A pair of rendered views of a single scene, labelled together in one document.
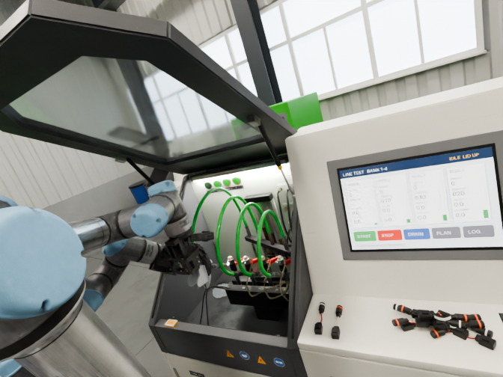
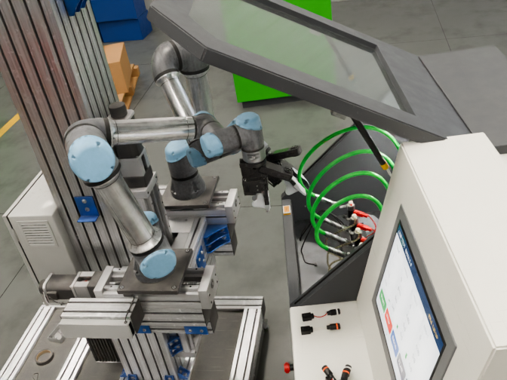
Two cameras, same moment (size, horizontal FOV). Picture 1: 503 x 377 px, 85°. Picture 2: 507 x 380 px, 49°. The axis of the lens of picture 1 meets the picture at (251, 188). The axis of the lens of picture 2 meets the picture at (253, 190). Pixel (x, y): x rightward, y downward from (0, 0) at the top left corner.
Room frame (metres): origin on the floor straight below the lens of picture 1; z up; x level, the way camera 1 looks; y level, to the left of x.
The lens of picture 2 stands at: (0.08, -1.15, 2.32)
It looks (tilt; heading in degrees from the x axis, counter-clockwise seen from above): 33 degrees down; 65
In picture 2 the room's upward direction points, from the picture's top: 10 degrees counter-clockwise
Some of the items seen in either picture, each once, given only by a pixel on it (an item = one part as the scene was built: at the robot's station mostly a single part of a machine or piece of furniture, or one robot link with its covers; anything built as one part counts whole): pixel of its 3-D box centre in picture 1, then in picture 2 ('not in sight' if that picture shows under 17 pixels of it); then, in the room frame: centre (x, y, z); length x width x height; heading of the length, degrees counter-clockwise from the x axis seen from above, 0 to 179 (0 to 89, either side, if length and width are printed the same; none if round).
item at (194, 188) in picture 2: not in sight; (185, 180); (0.70, 0.80, 1.09); 0.15 x 0.15 x 0.10
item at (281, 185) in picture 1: (293, 207); not in sight; (1.19, -0.16, 1.20); 0.13 x 0.03 x 0.31; 59
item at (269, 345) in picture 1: (220, 346); (292, 260); (0.88, 0.30, 0.87); 0.62 x 0.04 x 0.16; 59
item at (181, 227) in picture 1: (177, 225); (253, 153); (0.76, 0.24, 1.44); 0.08 x 0.08 x 0.05
